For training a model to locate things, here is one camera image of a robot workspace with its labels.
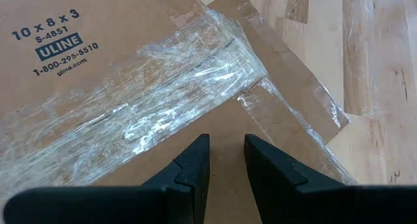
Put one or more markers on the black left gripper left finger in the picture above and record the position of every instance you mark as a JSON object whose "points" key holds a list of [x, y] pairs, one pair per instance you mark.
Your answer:
{"points": [[114, 206]]}

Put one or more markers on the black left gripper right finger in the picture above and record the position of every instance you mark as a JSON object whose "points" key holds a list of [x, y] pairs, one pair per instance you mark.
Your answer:
{"points": [[325, 204]]}

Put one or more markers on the taped brown cardboard box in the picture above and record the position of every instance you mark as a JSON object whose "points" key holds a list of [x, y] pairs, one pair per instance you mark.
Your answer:
{"points": [[97, 87]]}

